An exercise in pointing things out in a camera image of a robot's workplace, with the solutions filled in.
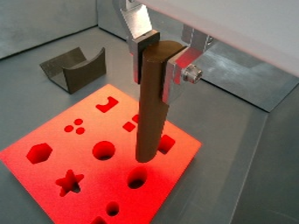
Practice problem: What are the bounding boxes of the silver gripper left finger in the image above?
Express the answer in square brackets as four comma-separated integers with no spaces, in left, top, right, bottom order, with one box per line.
[120,3,160,83]

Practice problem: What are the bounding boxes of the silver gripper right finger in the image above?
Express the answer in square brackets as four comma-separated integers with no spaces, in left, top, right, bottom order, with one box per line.
[162,24,213,104]

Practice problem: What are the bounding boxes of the red shape sorting board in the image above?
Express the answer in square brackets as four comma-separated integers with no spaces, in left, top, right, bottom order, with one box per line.
[0,85,201,224]

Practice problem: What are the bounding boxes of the dark grey peg holder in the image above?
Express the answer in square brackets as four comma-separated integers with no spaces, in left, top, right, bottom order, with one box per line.
[40,47,106,94]

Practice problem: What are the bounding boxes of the brown oval peg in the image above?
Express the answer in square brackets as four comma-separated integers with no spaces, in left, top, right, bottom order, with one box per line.
[134,40,182,163]

